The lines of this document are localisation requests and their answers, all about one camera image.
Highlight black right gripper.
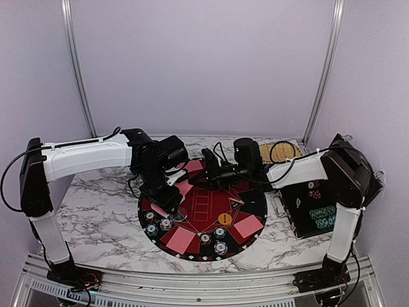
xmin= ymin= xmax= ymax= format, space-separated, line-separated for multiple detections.
xmin=189 ymin=159 xmax=251 ymax=193

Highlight teal chip row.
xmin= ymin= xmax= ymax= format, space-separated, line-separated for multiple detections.
xmin=315 ymin=215 xmax=336 ymax=230
xmin=309 ymin=206 xmax=336 ymax=220

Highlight green chips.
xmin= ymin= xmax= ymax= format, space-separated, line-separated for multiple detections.
xmin=145 ymin=224 xmax=158 ymax=237
xmin=213 ymin=227 xmax=227 ymax=239

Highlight chip stack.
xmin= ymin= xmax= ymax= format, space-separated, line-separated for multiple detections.
xmin=144 ymin=211 xmax=157 ymax=223
xmin=199 ymin=233 xmax=212 ymax=246

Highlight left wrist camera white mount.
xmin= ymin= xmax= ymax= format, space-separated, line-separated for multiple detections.
xmin=165 ymin=169 xmax=189 ymax=186

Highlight yellow woven bamboo mat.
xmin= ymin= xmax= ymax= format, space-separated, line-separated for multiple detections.
xmin=259 ymin=141 xmax=303 ymax=164

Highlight right aluminium frame post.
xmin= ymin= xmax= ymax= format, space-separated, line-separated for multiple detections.
xmin=302 ymin=0 xmax=345 ymax=146

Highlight red playing card deck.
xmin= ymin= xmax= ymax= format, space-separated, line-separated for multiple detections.
xmin=150 ymin=203 xmax=169 ymax=218

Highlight round red black poker mat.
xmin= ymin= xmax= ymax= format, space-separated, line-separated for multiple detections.
xmin=137 ymin=157 xmax=268 ymax=262

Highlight aluminium frame post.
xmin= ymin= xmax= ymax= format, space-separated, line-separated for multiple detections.
xmin=302 ymin=0 xmax=345 ymax=146
xmin=61 ymin=0 xmax=97 ymax=137

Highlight left aluminium frame post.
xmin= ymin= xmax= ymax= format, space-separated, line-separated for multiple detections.
xmin=61 ymin=0 xmax=97 ymax=137

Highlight red dice in case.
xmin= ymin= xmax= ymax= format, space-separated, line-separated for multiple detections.
xmin=308 ymin=190 xmax=322 ymax=200

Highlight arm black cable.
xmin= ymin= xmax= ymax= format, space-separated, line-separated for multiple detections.
xmin=0 ymin=126 xmax=122 ymax=212
xmin=212 ymin=140 xmax=323 ymax=186

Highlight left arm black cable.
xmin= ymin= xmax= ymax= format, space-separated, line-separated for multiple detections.
xmin=0 ymin=126 xmax=122 ymax=212

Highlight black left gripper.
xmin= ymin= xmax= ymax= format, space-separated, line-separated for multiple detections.
xmin=137 ymin=164 xmax=183 ymax=216

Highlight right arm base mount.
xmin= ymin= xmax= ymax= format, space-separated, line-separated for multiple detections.
xmin=293 ymin=268 xmax=351 ymax=293

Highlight front aluminium rail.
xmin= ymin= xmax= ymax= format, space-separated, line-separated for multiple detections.
xmin=11 ymin=254 xmax=385 ymax=306

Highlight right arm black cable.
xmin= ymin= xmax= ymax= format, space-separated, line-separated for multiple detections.
xmin=212 ymin=140 xmax=323 ymax=186

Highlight teal chip row upper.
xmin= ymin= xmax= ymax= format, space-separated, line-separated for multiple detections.
xmin=309 ymin=206 xmax=336 ymax=220

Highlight dealt red card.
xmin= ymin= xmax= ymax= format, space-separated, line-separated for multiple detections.
xmin=184 ymin=160 xmax=203 ymax=173
xmin=234 ymin=215 xmax=263 ymax=238
xmin=166 ymin=228 xmax=196 ymax=254
xmin=174 ymin=180 xmax=193 ymax=200

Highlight orange big blind button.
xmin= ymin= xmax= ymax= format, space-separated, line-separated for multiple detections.
xmin=218 ymin=213 xmax=233 ymax=226

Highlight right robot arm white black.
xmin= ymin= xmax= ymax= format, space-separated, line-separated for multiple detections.
xmin=189 ymin=135 xmax=374 ymax=287

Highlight teal chip row lower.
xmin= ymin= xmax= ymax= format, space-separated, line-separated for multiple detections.
xmin=315 ymin=215 xmax=336 ymax=230

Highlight black poker set case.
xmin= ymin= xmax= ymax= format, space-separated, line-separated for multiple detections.
xmin=274 ymin=133 xmax=385 ymax=240

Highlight triangular all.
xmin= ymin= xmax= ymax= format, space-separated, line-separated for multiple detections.
xmin=228 ymin=198 xmax=245 ymax=211

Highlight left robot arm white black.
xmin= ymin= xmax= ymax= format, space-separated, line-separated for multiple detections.
xmin=19 ymin=127 xmax=189 ymax=285

